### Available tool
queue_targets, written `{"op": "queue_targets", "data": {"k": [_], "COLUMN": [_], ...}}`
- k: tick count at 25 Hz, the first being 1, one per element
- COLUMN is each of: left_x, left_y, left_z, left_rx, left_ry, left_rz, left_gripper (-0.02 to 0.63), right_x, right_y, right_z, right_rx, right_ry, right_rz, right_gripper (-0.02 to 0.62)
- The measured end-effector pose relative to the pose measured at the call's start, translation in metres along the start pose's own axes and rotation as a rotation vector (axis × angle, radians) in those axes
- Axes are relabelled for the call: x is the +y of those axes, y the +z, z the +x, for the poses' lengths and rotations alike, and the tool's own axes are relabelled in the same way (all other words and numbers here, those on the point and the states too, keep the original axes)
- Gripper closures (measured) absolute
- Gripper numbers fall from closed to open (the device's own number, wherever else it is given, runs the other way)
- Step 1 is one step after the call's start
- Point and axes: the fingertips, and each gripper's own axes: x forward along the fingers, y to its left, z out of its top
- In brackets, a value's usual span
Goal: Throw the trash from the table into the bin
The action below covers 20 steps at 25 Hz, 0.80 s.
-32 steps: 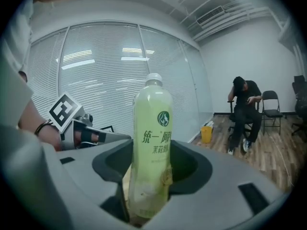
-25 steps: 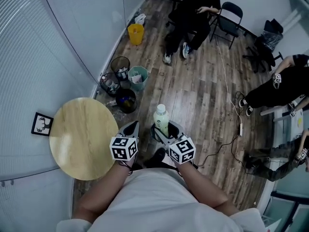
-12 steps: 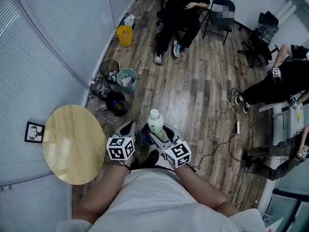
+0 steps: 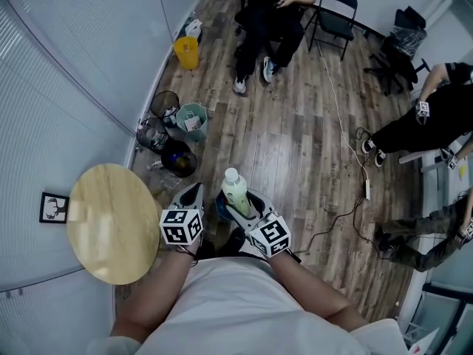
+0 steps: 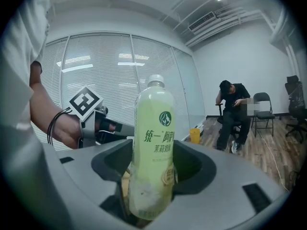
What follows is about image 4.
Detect white floor cable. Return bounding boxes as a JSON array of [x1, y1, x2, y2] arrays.
[[317, 46, 370, 180]]

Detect black mesh waste bin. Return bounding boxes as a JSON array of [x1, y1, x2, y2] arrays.
[[135, 116, 170, 153], [150, 90, 181, 127]]

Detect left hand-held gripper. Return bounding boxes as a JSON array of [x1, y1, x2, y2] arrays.
[[159, 182, 205, 246]]

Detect white paper gift bag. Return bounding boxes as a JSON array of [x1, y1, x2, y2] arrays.
[[183, 112, 203, 132]]

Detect white plastic bag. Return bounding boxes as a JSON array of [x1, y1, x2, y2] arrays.
[[184, 18, 203, 40]]

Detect person's right forearm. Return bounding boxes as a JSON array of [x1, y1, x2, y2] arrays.
[[268, 249, 369, 327]]

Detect white window blinds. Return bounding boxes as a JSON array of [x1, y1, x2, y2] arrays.
[[0, 0, 174, 284]]

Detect person's white shirt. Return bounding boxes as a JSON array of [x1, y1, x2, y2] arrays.
[[86, 257, 409, 355]]

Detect round wooden table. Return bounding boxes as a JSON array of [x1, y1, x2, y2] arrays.
[[66, 163, 163, 286]]

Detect green drink bottle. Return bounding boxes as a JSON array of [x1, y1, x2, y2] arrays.
[[220, 167, 251, 217]]

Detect person's left forearm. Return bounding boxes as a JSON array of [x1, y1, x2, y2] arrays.
[[110, 246, 200, 343]]

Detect black framed deer picture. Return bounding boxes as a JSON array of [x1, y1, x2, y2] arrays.
[[38, 192, 70, 224]]

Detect black floor cable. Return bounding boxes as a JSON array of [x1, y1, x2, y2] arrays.
[[291, 194, 392, 254]]

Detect black folding chair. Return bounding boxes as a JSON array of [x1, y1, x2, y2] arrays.
[[308, 0, 358, 61]]

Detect black wrist cord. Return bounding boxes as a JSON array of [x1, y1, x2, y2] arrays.
[[176, 234, 203, 269]]

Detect white table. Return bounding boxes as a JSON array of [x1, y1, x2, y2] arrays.
[[398, 133, 473, 188]]

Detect white sheet with red mark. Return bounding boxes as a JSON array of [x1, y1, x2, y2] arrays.
[[408, 327, 440, 355]]

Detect black office chair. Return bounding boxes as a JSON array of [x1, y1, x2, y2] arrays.
[[364, 35, 432, 95]]

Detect teal octagonal waste bin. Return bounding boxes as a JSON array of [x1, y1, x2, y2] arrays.
[[175, 103, 208, 141]]

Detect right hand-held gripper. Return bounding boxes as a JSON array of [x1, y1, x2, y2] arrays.
[[221, 189, 292, 257]]

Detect crumpled clear plastic bottle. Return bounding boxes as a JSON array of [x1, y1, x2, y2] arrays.
[[154, 172, 182, 195]]

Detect person's black trousers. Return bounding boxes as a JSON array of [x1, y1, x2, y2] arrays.
[[194, 227, 259, 262]]

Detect yellow waste bin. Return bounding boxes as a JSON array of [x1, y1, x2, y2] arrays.
[[173, 35, 200, 70]]

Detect glossy black waste bin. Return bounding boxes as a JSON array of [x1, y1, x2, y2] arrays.
[[160, 139, 198, 178]]

